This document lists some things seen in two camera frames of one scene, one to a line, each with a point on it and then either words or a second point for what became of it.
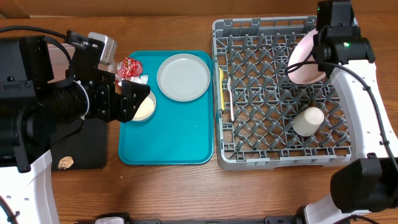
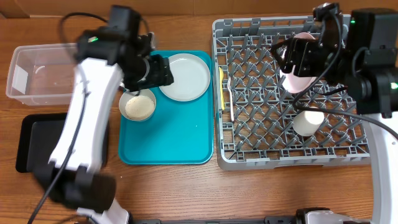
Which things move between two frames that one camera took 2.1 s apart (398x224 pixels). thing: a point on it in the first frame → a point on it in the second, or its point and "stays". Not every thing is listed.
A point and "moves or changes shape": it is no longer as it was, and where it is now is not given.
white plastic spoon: (231, 99) stays
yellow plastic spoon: (221, 76) stays
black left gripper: (124, 111) → (159, 74)
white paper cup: (308, 122) stays
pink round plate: (308, 74) moves or changes shape
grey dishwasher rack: (255, 98) stays
